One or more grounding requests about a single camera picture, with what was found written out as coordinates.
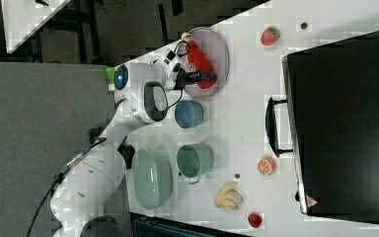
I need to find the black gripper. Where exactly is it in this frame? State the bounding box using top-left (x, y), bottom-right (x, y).
top-left (173, 63), bottom-right (217, 90)

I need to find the red ketchup bottle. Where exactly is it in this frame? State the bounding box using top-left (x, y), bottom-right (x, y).
top-left (182, 33), bottom-right (216, 89)

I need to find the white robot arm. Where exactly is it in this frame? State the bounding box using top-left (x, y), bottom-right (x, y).
top-left (50, 61), bottom-right (217, 237)

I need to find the grey round plate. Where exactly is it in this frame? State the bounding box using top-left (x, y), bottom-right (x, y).
top-left (179, 27), bottom-right (230, 99)

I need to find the blue bowl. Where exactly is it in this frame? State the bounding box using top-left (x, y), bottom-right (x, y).
top-left (175, 100), bottom-right (203, 129)

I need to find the toy strawberry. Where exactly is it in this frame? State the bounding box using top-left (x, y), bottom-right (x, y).
top-left (261, 27), bottom-right (280, 45)

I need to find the green mug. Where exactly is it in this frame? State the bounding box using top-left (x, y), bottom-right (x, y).
top-left (177, 142), bottom-right (214, 185)

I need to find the green white bottle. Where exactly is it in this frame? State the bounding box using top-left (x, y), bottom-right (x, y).
top-left (106, 67), bottom-right (115, 92)

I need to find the black cylinder holder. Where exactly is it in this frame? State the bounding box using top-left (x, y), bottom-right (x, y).
top-left (117, 144), bottom-right (135, 162)

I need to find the toy orange slice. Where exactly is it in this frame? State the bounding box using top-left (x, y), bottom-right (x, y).
top-left (257, 156), bottom-right (276, 176)

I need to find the green colander basket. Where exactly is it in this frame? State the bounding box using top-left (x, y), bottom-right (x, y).
top-left (132, 149), bottom-right (173, 210)

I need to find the toy banana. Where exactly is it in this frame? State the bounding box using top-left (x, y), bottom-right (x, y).
top-left (214, 182), bottom-right (243, 210)

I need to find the black toaster oven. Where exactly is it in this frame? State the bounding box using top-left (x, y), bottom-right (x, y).
top-left (281, 31), bottom-right (379, 224)

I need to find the small red toy fruit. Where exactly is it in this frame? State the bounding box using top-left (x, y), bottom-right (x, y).
top-left (248, 212), bottom-right (263, 228)

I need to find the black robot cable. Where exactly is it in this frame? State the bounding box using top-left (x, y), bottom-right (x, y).
top-left (26, 39), bottom-right (191, 237)

